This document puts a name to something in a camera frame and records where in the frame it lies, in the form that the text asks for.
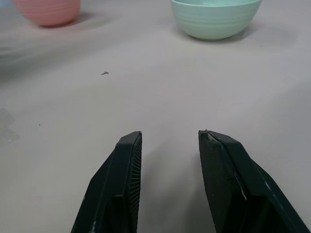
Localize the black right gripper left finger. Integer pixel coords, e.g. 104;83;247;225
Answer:
70;131;143;233

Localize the pink ribbed bowl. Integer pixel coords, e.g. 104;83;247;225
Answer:
11;0;81;27

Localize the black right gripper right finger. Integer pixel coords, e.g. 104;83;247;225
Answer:
198;130;311;233

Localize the green ribbed bowl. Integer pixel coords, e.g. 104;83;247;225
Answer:
170;0;261;41

